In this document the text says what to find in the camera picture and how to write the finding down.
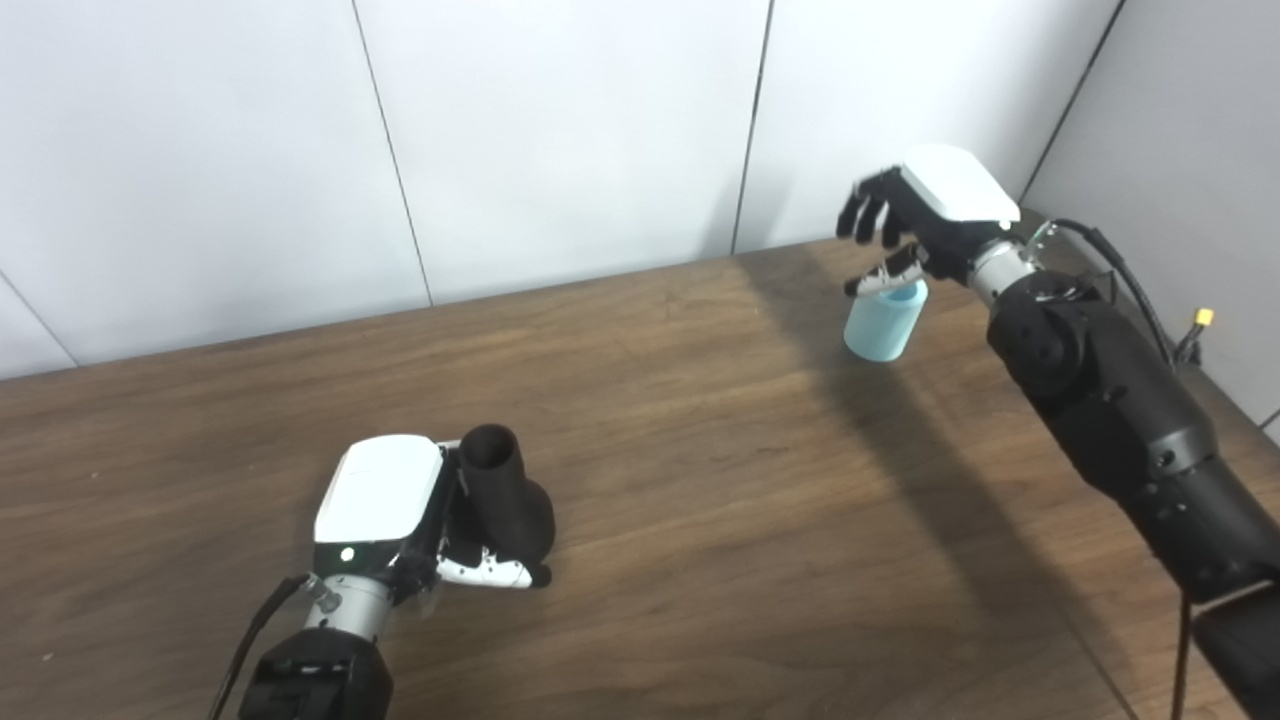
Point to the black nozzle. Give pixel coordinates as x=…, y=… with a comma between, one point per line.
x=505, y=500

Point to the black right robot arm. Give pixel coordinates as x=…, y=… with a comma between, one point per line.
x=1120, y=400

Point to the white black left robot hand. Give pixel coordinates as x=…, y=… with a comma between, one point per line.
x=380, y=490

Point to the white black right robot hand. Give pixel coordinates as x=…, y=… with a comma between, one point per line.
x=955, y=190

